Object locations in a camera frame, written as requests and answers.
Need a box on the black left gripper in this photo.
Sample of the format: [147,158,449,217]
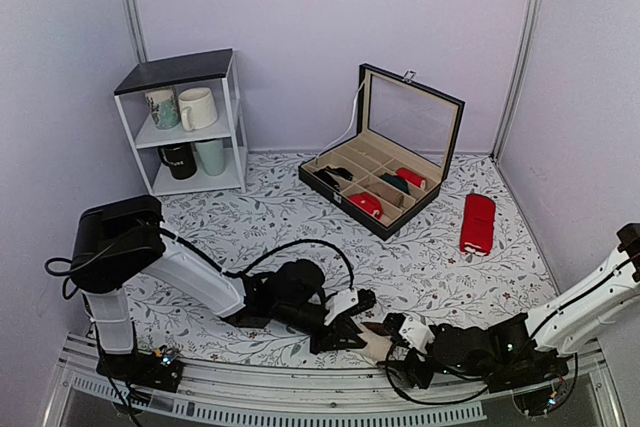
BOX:
[273,305,363,360]

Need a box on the cream and brown striped sock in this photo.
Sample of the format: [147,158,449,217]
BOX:
[352,322,392,364]

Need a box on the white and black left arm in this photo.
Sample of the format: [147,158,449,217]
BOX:
[70,195,376,381]

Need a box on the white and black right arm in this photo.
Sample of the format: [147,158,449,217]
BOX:
[378,223,639,393]

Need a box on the floral patterned table mat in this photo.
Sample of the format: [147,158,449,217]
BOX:
[126,154,556,369]

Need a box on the red rolled sock front compartment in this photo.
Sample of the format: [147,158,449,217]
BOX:
[348,192,384,220]

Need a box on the red rolled sock compartment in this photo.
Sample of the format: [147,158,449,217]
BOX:
[348,192,384,220]
[396,167,427,191]

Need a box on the beige rolled sock in box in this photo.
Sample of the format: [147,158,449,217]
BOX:
[368,182,404,208]

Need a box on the red folded sock on table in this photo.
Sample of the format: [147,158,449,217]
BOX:
[460,193,496,256]

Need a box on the dark green sock in box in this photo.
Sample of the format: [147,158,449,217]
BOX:
[380,173,410,195]

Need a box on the black sock in box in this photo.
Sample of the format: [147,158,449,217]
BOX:
[314,166,353,192]

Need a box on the red rolled sock rear compartment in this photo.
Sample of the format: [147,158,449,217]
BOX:
[396,167,427,191]

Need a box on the black compartment storage box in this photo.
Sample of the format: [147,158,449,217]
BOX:
[298,63,465,240]

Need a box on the pale green tumbler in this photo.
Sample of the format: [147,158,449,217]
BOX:
[195,138,226,176]

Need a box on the black ceramic mug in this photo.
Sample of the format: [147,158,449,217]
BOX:
[157,143,197,180]

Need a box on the white ceramic mug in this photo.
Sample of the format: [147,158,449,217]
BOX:
[178,87,218,132]

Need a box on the white shelf with black top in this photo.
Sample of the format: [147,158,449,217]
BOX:
[114,49,248,196]

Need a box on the patterned teal ceramic cup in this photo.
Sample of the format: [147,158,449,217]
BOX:
[145,87,181,130]

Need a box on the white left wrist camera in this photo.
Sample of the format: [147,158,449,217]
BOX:
[324,288,359,326]

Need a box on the aluminium table edge rail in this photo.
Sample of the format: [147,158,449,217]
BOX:
[40,335,631,426]

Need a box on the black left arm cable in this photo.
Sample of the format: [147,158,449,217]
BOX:
[44,229,356,301]

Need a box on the right aluminium corner post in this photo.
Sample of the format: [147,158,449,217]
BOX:
[491,0,543,163]

